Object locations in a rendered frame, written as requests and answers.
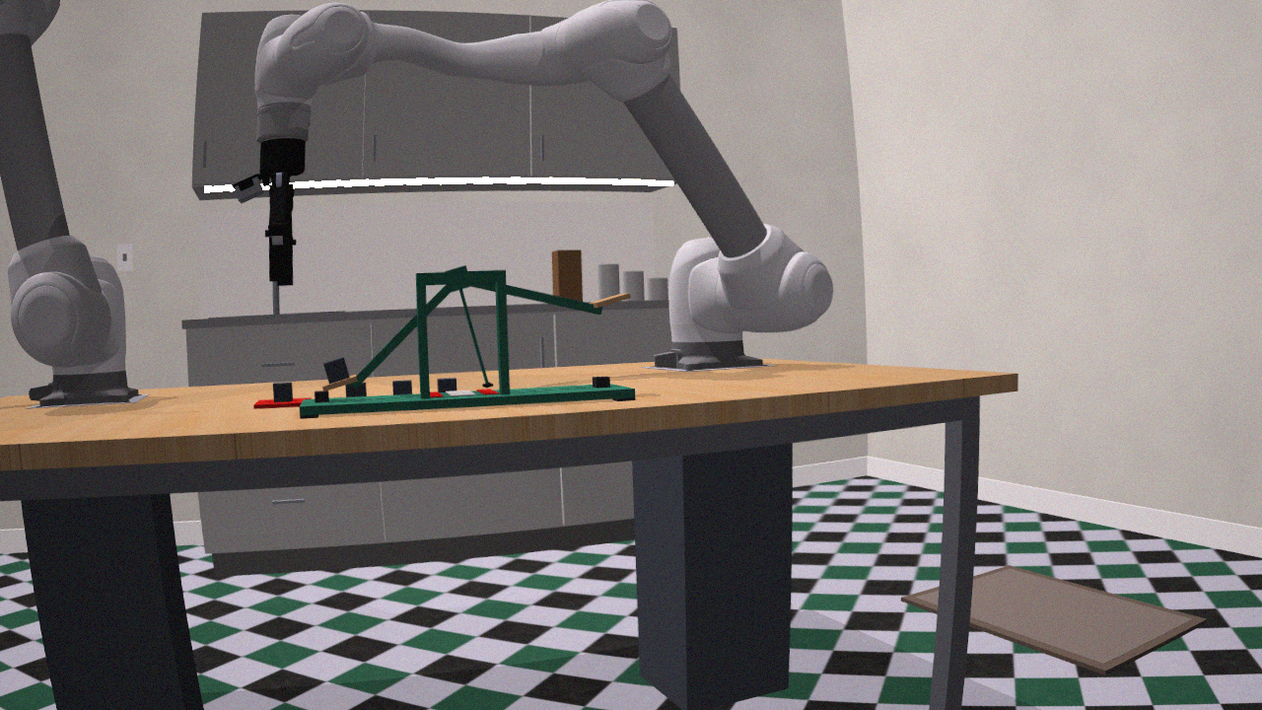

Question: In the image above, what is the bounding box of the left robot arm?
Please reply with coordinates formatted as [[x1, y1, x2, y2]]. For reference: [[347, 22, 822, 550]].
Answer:
[[255, 0, 833, 370]]

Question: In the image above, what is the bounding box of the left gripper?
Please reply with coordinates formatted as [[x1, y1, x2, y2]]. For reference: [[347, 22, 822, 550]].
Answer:
[[260, 137, 305, 286]]

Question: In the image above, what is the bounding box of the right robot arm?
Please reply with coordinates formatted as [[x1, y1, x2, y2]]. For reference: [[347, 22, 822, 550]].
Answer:
[[0, 0, 139, 406]]

